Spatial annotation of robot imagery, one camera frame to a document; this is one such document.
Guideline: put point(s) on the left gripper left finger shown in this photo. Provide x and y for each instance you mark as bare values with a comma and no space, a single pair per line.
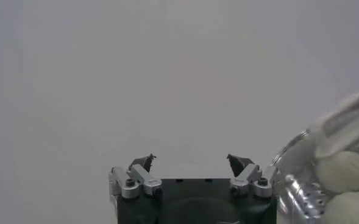
142,179

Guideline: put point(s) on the stainless steel steamer basket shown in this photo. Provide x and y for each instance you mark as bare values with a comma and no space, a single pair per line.
301,198

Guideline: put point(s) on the white steamed baozi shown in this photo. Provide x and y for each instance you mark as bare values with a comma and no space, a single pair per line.
350,210
343,172

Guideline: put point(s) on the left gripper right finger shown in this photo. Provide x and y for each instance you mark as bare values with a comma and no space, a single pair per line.
247,178

